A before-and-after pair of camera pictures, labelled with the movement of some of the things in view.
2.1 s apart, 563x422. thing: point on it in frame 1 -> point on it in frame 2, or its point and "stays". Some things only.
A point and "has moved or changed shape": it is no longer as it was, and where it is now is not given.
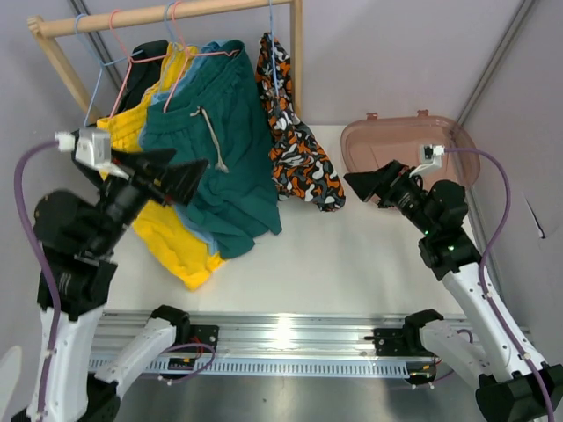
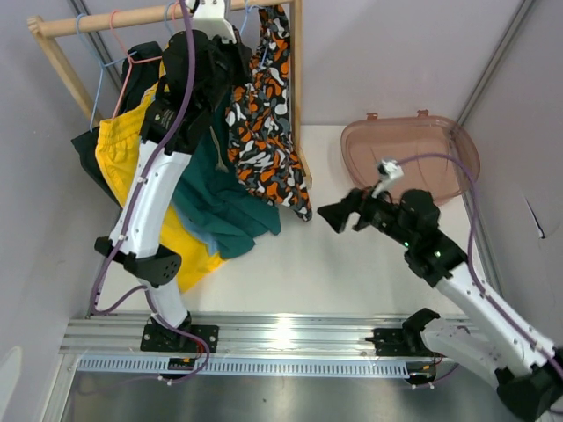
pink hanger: (130, 59) stays
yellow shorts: (160, 228) stays
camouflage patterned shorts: (301, 169) has moved or changed shape
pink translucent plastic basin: (371, 140) stays
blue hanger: (272, 45) -> (247, 10)
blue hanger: (166, 25) stays
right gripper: (369, 184) -> (358, 200)
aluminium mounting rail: (274, 334) stays
